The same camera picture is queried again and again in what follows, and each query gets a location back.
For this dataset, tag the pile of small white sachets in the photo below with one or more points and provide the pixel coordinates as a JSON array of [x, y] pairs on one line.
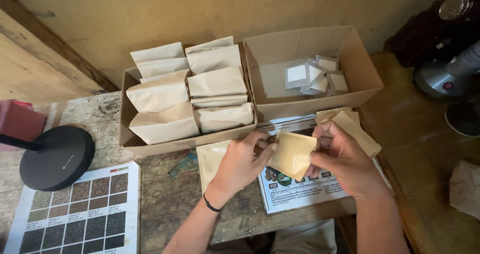
[[298, 74]]

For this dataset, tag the small kraft paper pouch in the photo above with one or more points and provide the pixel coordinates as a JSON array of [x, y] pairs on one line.
[[292, 154]]

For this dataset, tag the person's right hand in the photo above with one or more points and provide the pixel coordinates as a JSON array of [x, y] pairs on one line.
[[348, 164]]

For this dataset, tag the black wristband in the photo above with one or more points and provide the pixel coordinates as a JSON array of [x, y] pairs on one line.
[[210, 205]]

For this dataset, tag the cardboard box with bags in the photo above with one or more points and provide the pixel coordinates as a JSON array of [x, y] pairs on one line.
[[125, 126]]

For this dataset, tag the cardboard box with sachets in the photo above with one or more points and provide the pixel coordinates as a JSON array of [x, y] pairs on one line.
[[360, 70]]

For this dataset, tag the row of white paper bags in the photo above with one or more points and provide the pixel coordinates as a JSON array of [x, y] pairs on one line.
[[210, 83]]

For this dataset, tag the red box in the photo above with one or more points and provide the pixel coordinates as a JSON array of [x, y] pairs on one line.
[[18, 121]]

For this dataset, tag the printed coffee info sheet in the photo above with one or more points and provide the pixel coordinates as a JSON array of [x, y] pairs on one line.
[[292, 194]]

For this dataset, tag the silver appliance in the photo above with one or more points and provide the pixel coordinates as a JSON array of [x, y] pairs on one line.
[[442, 78]]

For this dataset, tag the black round stand base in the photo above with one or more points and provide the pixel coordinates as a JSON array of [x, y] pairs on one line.
[[56, 160]]

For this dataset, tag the flat kraft paper pouch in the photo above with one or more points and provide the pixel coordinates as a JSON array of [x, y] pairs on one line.
[[210, 164]]

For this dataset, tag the crumpled paper bag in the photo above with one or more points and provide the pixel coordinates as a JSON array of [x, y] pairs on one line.
[[467, 190]]

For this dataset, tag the coffee bean colour chart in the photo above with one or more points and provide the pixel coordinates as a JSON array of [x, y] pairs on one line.
[[78, 212]]

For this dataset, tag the dark coffee grinder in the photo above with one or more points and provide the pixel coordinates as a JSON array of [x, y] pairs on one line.
[[423, 29]]

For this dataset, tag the person's left hand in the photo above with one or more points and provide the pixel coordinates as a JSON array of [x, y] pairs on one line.
[[236, 168]]

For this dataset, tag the stack of kraft pouches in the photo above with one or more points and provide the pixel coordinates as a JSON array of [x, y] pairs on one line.
[[358, 134]]

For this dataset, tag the person's beige trousers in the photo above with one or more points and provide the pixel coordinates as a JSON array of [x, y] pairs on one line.
[[303, 239]]

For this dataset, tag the black round appliance base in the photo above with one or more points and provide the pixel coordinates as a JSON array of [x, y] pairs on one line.
[[465, 117]]

